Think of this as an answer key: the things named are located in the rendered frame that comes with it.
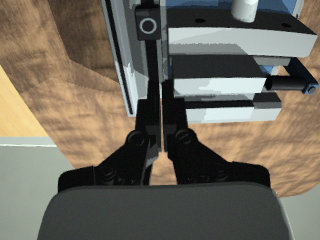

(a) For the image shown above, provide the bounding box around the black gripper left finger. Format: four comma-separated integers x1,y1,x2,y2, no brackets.
58,80,162,193

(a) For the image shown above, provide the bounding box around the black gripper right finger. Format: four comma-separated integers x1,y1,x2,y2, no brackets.
162,79,271,188

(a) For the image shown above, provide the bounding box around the dark grey block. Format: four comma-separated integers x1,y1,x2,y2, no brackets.
172,54,266,121

